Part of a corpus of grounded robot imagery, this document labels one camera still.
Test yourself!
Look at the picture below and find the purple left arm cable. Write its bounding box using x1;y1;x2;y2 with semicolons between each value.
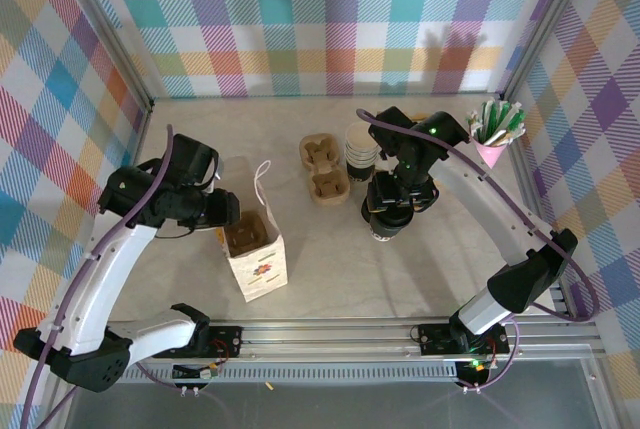
19;123;176;429

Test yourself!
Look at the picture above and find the pink tin cup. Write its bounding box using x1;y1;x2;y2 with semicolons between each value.
473;140;507;169

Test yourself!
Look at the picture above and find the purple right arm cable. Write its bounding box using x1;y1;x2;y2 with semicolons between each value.
355;107;601;395

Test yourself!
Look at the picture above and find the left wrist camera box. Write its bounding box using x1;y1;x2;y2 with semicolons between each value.
167;133;224;191

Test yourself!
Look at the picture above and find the small controller board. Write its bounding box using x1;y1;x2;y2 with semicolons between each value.
455;357;494;384
171;361;224;381

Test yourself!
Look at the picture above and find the paper coffee cup black sleeve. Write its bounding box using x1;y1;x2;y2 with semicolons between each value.
369;221;412;244

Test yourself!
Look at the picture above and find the grey slotted cable duct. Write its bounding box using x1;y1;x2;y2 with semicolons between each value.
79;366;464;386

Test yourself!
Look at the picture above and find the aluminium frame post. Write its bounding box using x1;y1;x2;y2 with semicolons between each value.
49;0;155;115
497;0;604;103

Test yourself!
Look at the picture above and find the aluminium frame floor rail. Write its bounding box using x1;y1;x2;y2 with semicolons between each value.
502;96;574;320
42;98;155;429

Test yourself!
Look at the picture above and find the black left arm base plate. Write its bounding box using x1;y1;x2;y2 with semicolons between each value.
207;324;245;361

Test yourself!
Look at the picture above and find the white paper gift bag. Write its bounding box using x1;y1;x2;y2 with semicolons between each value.
219;157;290;304

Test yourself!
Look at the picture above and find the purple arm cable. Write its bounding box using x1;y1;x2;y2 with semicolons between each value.
19;123;176;429
355;107;601;395

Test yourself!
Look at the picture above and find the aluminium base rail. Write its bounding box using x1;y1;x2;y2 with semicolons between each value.
52;317;604;366

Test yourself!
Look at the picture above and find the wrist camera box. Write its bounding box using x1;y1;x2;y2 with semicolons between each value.
167;133;224;191
368;106;417;151

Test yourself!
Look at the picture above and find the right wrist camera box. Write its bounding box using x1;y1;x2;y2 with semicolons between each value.
368;106;417;151

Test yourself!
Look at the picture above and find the paper cup stack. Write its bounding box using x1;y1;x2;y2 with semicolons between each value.
344;122;381;184

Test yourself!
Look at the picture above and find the green wrapped straw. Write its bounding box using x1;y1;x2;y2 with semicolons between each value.
504;103;524;134
487;101;503;143

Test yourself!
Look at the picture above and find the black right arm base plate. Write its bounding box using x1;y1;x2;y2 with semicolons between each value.
415;322;512;356

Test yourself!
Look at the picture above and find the brown cardboard napkin box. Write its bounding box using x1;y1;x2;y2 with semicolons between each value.
375;111;431;184

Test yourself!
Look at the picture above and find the black lid stack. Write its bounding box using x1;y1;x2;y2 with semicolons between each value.
359;192;377;224

